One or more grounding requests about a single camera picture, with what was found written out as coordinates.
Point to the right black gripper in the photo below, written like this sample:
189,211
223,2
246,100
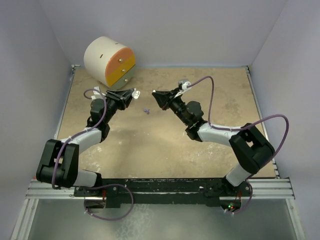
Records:
165,99

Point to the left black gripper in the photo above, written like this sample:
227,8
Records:
121,98

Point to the white earbud charging case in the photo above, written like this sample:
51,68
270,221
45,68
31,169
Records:
136,93

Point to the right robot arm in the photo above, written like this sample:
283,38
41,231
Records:
252,150

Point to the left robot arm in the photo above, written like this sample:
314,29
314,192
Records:
59,162

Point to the round mini drawer cabinet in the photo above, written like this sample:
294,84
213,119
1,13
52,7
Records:
109,62

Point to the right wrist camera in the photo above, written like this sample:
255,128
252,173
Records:
184,85

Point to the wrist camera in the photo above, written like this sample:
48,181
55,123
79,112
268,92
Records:
184,85
97,93

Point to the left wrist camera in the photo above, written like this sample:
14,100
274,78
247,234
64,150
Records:
97,93

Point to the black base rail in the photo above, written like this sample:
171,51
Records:
210,192

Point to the aluminium frame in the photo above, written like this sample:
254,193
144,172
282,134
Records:
270,212

